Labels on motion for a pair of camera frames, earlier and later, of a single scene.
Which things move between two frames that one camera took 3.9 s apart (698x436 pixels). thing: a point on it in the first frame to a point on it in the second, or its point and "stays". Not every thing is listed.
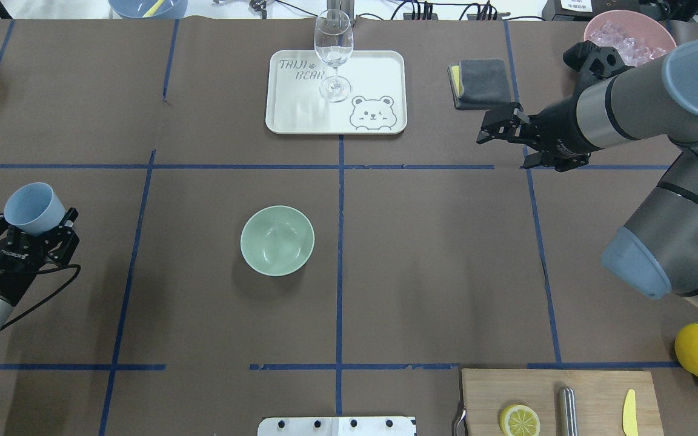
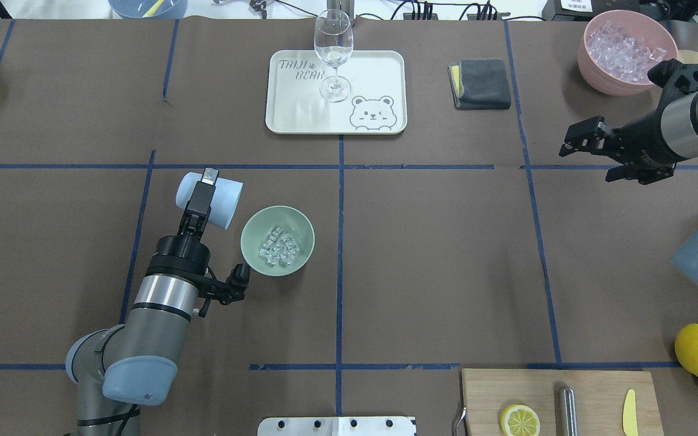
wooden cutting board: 600,398 stays
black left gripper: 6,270 to 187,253
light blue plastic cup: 34,208 to 227,195
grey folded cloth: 479,83 stays
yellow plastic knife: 629,418 stays
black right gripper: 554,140 to 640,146
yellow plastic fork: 154,8 stays
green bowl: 277,240 stays
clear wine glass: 333,38 stays
